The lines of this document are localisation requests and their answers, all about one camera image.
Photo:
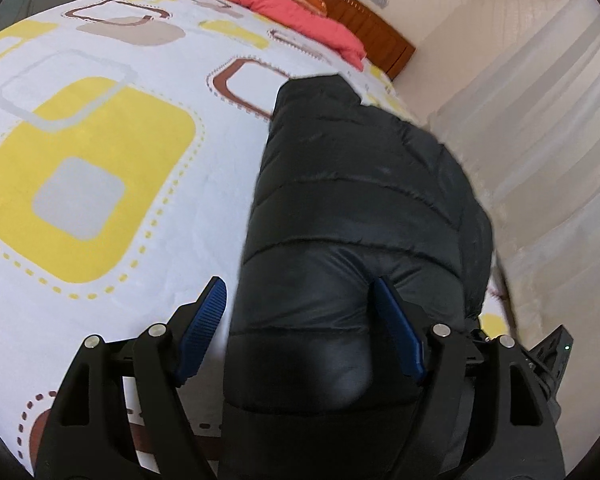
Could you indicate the wooden headboard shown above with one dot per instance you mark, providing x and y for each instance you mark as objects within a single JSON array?
[{"x": 382, "y": 37}]

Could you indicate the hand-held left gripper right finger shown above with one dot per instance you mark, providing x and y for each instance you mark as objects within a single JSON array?
[{"x": 397, "y": 330}]

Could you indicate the black puffer jacket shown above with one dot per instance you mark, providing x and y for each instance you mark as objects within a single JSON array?
[{"x": 355, "y": 185}]

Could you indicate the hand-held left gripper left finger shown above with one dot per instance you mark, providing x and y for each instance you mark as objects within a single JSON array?
[{"x": 202, "y": 330}]

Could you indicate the white patterned bed sheet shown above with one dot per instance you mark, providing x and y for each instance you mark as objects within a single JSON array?
[{"x": 130, "y": 210}]

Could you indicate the white sheer curtain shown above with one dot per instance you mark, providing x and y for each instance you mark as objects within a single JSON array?
[{"x": 540, "y": 160}]

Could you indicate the red pillow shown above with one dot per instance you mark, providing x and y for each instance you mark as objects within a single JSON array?
[{"x": 305, "y": 20}]

